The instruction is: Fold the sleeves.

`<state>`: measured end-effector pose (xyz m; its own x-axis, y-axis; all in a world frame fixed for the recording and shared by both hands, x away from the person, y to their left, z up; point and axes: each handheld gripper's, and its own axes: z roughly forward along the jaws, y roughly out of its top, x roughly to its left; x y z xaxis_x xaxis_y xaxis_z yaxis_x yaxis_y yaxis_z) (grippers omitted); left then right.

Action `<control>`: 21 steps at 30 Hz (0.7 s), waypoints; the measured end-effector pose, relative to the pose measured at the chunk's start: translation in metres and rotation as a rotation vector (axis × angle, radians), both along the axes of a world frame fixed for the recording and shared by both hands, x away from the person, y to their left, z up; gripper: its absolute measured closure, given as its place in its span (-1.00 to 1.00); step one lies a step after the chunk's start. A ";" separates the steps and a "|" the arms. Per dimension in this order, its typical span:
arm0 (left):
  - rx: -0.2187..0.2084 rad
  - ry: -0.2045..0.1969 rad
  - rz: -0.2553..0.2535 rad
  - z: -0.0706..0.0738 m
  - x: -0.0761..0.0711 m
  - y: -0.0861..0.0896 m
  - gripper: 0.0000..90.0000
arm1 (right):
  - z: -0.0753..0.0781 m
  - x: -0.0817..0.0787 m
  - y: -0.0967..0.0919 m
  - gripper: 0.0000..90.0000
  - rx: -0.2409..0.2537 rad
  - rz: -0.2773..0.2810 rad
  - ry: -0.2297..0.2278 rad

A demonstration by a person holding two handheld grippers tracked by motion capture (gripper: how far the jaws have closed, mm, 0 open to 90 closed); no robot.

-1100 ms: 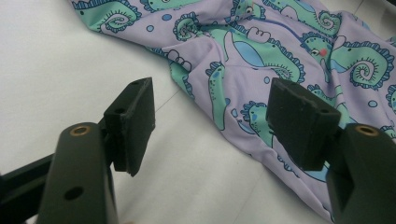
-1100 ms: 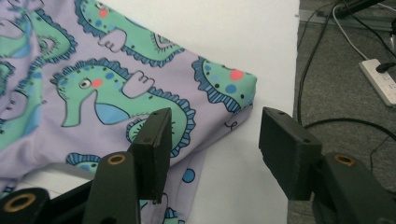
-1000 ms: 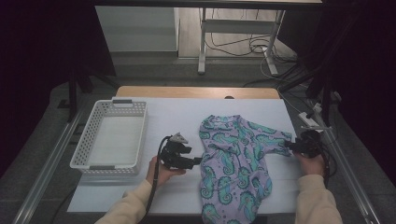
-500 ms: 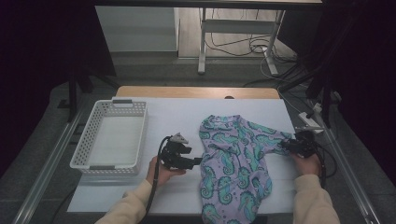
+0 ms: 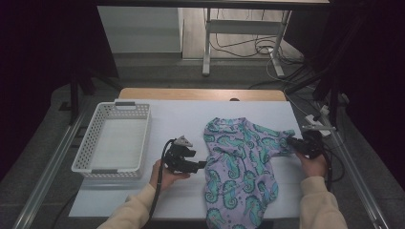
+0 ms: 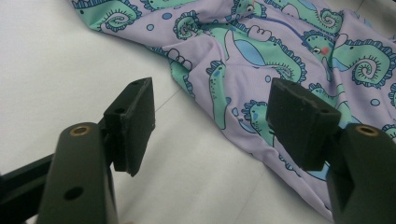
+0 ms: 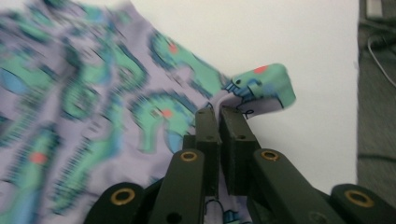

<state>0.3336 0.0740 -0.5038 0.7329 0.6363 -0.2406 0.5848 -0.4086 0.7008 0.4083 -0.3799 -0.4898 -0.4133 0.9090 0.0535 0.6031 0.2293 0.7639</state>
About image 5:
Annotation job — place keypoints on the white power strip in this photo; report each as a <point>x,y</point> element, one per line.
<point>310,120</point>

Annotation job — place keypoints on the black stand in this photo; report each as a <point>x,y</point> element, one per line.
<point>74,101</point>
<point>333,108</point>

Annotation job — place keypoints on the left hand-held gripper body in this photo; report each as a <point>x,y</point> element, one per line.
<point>176,159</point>

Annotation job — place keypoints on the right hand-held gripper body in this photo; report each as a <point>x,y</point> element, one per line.
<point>313,144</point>

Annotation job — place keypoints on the person's left hand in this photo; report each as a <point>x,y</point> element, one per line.
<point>162,178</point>

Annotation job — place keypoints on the white panel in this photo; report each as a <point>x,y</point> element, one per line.
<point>140,28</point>

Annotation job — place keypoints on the aluminium floor rail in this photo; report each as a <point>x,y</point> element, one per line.
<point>39,191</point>
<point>365,191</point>

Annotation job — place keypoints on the white perforated plastic basket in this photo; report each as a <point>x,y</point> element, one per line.
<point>95,127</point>

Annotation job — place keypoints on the purple seahorse print garment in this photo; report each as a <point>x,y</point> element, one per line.
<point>238,165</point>

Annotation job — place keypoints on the white metal desk frame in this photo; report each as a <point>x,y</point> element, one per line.
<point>242,27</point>

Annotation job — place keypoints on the dark curtain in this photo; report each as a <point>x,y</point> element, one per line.
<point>38,63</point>
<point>375,79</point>

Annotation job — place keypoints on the person's right hand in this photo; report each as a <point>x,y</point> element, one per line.
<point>313,167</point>

